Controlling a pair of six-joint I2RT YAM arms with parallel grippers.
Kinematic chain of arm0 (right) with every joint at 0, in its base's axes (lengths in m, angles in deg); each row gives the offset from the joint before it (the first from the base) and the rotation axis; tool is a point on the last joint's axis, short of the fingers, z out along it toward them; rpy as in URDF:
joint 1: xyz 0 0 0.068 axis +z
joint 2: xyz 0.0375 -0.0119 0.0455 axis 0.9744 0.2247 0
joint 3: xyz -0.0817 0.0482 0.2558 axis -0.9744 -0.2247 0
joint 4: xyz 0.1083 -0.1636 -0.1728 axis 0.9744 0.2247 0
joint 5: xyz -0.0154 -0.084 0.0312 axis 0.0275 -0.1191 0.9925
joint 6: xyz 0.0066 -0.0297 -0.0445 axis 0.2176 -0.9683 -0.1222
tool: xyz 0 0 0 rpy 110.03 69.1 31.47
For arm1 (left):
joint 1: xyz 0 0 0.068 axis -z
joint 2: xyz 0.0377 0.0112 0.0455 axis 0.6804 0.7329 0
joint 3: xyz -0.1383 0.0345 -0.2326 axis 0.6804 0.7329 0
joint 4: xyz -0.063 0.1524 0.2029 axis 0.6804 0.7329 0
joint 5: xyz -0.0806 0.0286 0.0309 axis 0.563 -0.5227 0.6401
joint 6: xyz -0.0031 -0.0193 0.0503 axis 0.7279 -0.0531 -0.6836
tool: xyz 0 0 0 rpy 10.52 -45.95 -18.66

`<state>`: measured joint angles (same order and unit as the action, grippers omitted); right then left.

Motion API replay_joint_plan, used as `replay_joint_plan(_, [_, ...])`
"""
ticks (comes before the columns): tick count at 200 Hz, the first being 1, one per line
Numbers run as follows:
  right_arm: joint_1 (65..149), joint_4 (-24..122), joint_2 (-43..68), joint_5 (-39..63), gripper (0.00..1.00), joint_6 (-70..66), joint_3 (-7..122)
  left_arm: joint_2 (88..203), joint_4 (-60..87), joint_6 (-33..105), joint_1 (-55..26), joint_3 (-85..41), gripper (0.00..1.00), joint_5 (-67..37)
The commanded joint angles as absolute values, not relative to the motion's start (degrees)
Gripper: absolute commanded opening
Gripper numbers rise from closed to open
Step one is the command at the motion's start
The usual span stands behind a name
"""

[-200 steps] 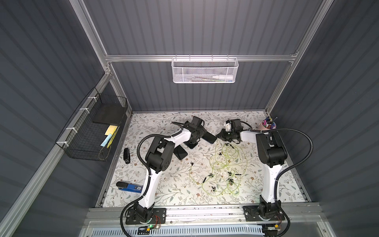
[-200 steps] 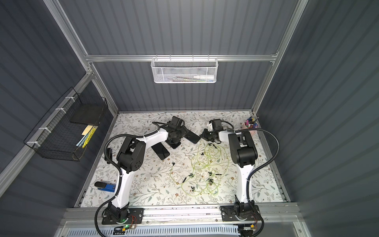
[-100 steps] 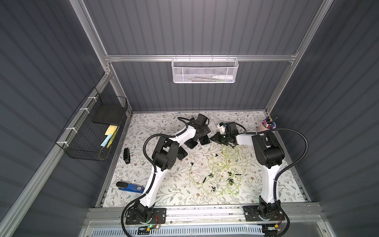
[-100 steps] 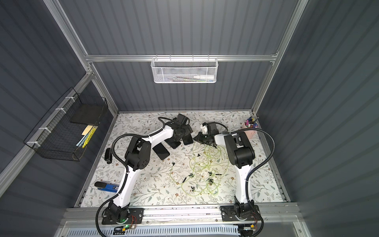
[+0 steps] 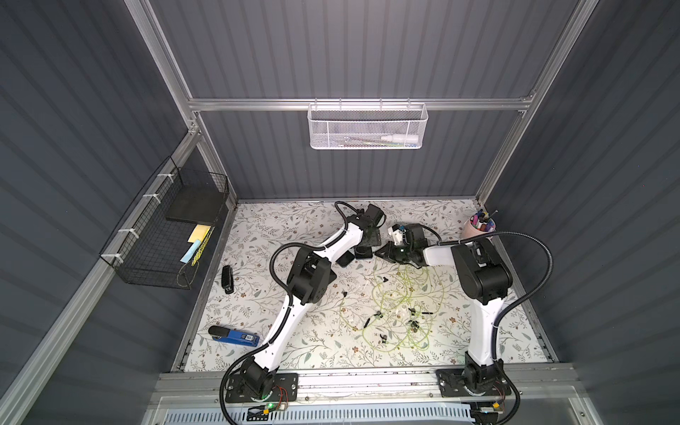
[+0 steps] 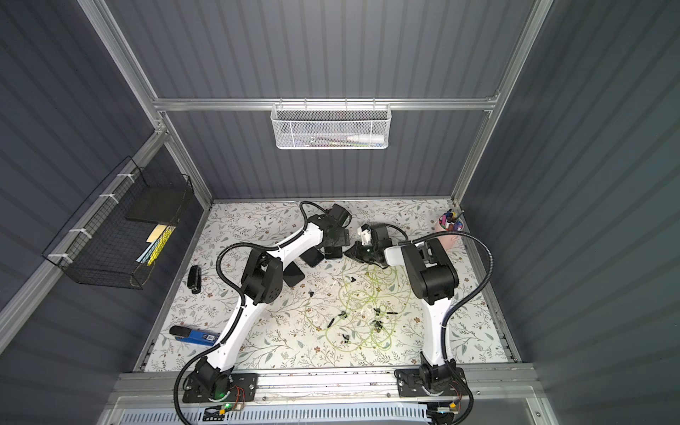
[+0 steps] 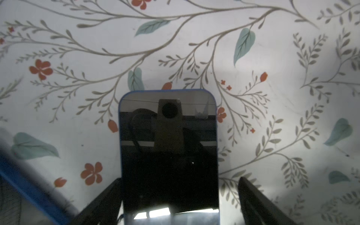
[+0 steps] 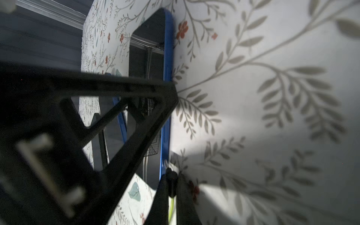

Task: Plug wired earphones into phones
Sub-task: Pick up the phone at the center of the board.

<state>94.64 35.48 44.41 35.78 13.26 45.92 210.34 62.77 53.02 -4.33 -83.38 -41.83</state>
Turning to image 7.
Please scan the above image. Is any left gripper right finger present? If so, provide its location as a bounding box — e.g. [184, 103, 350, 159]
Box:
[238, 177, 296, 225]

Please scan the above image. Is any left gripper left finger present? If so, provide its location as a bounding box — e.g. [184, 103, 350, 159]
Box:
[69, 178, 122, 225]

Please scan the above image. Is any blue-edged black smartphone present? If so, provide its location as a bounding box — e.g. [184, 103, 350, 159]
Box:
[119, 90, 220, 225]

